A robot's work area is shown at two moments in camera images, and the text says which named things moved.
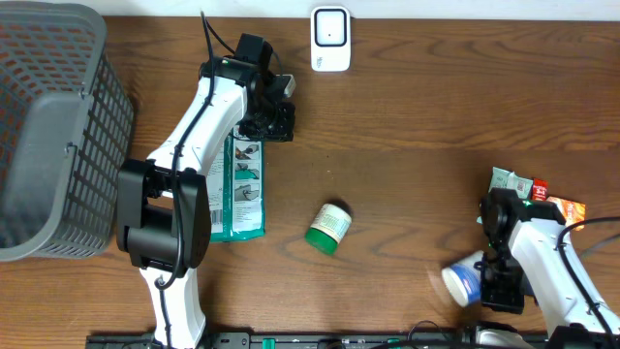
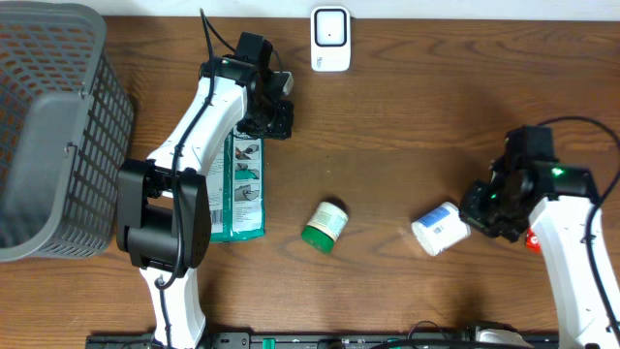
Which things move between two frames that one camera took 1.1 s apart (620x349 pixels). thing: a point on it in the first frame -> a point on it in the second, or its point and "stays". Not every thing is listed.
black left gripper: [282, 131] stays
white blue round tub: [463, 279] -> [440, 228]
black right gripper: [490, 297] -> [469, 210]
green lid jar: [328, 226] stays
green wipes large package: [236, 191] stays
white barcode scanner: [330, 43] stays
